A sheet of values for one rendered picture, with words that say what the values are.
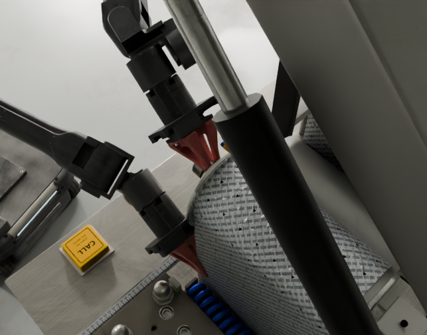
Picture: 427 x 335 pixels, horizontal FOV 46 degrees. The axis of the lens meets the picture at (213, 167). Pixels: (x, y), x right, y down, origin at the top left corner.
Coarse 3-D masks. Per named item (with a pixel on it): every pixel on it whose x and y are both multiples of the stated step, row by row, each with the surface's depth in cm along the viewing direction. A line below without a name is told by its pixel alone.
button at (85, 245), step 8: (80, 232) 104; (88, 232) 104; (72, 240) 103; (80, 240) 103; (88, 240) 103; (96, 240) 103; (64, 248) 102; (72, 248) 102; (80, 248) 102; (88, 248) 102; (96, 248) 102; (104, 248) 102; (72, 256) 101; (80, 256) 101; (88, 256) 101; (96, 256) 102; (80, 264) 100; (88, 264) 101
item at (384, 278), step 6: (216, 162) 68; (210, 168) 67; (390, 270) 62; (384, 276) 59; (390, 276) 60; (378, 282) 58; (384, 282) 58; (372, 288) 58; (378, 288) 58; (366, 294) 58; (372, 294) 57; (366, 300) 57
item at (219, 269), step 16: (208, 256) 76; (208, 272) 82; (224, 272) 75; (224, 288) 80; (240, 288) 74; (240, 304) 79; (256, 304) 73; (272, 304) 68; (240, 320) 85; (256, 320) 78; (272, 320) 71; (288, 320) 66
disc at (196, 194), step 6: (228, 156) 66; (222, 162) 66; (216, 168) 66; (210, 174) 66; (204, 180) 66; (198, 186) 66; (204, 186) 66; (198, 192) 66; (192, 198) 67; (192, 204) 67; (192, 210) 69; (186, 216) 69; (192, 216) 70; (192, 222) 71
